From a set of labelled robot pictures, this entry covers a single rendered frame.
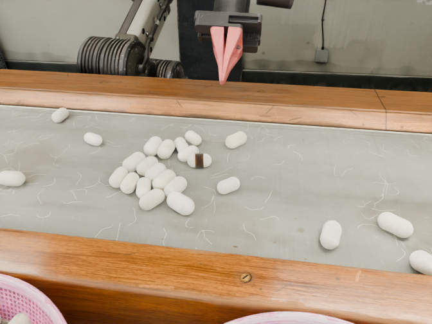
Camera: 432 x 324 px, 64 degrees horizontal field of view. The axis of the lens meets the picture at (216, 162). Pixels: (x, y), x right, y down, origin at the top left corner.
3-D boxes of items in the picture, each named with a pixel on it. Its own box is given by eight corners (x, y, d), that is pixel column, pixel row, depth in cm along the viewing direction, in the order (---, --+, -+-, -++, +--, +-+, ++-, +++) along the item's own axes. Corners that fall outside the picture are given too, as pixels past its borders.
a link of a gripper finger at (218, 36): (254, 74, 49) (260, 16, 51) (203, 70, 49) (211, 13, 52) (252, 94, 55) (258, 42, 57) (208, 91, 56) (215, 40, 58)
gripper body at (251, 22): (261, 24, 51) (265, -19, 52) (193, 20, 52) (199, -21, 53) (260, 49, 57) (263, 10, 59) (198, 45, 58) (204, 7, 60)
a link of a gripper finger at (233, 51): (236, 72, 49) (243, 15, 51) (187, 69, 50) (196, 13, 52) (238, 94, 55) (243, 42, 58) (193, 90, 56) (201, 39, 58)
